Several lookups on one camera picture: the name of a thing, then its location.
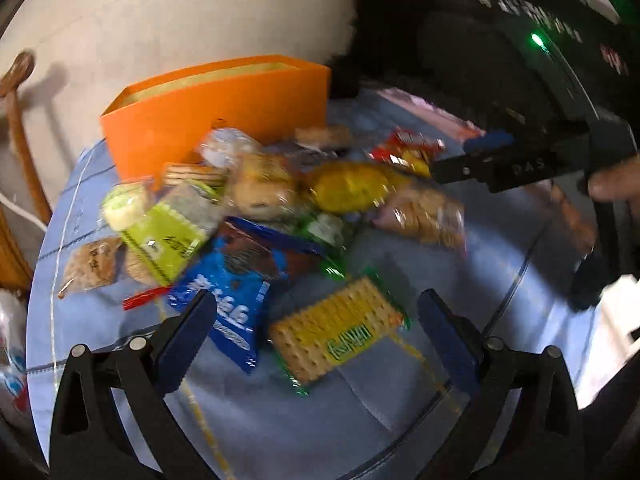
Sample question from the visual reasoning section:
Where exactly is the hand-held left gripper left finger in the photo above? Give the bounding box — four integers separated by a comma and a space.
49, 287, 221, 480

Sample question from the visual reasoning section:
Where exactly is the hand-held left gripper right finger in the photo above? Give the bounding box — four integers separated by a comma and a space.
417, 287, 586, 480

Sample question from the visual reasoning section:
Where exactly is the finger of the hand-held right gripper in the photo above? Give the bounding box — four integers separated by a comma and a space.
432, 127, 638, 195
570, 180, 626, 312

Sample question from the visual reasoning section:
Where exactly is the yellow cracker packet green edge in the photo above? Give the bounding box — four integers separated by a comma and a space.
269, 275, 412, 397

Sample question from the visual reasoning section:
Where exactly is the orange cardboard box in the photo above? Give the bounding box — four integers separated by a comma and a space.
99, 54, 332, 182

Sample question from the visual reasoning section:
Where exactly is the person's right hand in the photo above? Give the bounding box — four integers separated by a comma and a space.
587, 164, 640, 202

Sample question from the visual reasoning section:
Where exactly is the blue cookie packet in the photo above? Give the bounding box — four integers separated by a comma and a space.
165, 235, 290, 374

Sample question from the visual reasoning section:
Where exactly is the thin red snack stick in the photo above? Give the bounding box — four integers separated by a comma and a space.
122, 285, 174, 311

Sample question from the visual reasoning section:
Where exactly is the white box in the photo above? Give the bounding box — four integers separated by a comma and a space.
594, 274, 640, 352

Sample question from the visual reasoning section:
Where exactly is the clear round biscuit packet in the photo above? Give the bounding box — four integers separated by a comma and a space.
124, 249, 157, 285

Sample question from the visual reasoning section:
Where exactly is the clear brown biscuit packet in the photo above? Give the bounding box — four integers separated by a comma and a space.
377, 189, 467, 252

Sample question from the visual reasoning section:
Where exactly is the red snack packet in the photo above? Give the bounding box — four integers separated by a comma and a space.
366, 126, 447, 177

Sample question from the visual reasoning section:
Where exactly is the lime green snack packet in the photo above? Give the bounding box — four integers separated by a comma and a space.
121, 184, 222, 287

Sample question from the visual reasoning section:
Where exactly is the brown and blue chocolate packet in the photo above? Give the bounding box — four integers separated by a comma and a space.
219, 216, 323, 282

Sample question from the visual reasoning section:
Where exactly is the light blue tablecloth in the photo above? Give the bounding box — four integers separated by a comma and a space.
25, 87, 640, 480

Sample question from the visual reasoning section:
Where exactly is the small green white packet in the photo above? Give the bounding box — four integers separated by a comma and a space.
102, 182, 151, 232

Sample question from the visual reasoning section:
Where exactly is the yellow snack packet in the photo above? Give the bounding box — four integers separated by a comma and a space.
304, 161, 402, 214

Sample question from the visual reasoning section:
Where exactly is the dark green snack packet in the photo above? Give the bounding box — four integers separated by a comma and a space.
299, 212, 357, 279

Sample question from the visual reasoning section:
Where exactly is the clear sandwich cracker packet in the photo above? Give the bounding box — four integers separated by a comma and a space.
161, 161, 229, 189

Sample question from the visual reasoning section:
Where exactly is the white plastic bag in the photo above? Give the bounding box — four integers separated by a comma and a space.
0, 287, 32, 417

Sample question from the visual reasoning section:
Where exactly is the clear pastry packet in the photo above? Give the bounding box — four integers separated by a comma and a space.
226, 154, 302, 222

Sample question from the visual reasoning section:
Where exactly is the small clear cake packet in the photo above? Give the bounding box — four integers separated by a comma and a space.
294, 125, 354, 152

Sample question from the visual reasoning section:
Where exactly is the wooden chair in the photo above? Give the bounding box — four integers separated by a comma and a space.
0, 50, 53, 296

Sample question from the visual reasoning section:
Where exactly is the white cable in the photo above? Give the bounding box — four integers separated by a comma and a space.
0, 191, 49, 234

